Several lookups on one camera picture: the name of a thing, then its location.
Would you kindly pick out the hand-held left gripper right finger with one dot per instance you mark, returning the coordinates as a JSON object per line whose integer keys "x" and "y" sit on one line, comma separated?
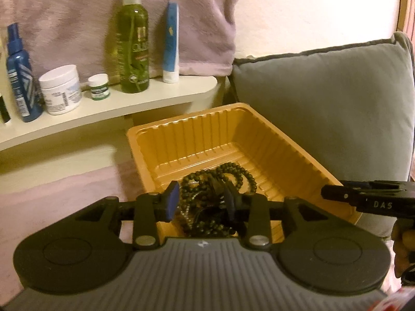
{"x": 229, "y": 202}

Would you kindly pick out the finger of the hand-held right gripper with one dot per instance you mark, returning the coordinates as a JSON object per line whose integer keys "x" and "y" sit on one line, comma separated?
{"x": 379, "y": 184}
{"x": 337, "y": 193}

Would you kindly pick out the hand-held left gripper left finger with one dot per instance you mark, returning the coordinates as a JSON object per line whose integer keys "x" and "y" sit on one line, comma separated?
{"x": 171, "y": 201}

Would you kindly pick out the black watch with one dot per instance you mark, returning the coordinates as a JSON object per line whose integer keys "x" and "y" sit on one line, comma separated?
{"x": 215, "y": 186}

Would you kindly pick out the yellow plastic tray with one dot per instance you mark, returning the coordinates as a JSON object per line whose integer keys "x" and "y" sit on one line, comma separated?
{"x": 210, "y": 136}

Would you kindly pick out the person's right hand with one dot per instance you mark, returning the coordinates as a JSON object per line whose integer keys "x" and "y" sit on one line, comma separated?
{"x": 403, "y": 249}

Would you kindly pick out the grey cushion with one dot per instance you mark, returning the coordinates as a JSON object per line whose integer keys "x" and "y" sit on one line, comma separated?
{"x": 324, "y": 103}

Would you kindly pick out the red and white cloth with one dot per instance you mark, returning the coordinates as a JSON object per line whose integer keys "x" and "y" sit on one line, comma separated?
{"x": 400, "y": 299}

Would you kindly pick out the lilac table cloth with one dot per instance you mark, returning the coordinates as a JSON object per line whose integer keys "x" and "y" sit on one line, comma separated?
{"x": 64, "y": 188}

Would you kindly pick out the cream shelf unit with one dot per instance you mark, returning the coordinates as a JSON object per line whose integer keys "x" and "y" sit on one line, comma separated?
{"x": 129, "y": 100}

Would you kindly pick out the small green-label jar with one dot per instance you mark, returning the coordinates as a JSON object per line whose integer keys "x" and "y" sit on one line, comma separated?
{"x": 99, "y": 90}

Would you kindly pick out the green spray bottle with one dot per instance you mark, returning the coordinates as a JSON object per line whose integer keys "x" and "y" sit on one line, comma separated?
{"x": 131, "y": 55}

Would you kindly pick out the blue and white tube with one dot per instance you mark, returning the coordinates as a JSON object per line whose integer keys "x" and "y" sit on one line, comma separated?
{"x": 171, "y": 48}

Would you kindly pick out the white cream jar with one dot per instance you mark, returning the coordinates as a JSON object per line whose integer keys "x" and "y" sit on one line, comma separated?
{"x": 60, "y": 94}

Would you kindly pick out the blue spray bottle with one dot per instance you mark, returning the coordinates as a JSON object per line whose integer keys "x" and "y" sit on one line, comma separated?
{"x": 21, "y": 81}

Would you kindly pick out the pink hanging towel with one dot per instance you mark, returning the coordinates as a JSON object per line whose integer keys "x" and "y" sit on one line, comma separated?
{"x": 64, "y": 22}

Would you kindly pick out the wooden frame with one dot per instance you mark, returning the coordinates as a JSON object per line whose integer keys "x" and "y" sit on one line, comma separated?
{"x": 407, "y": 0}

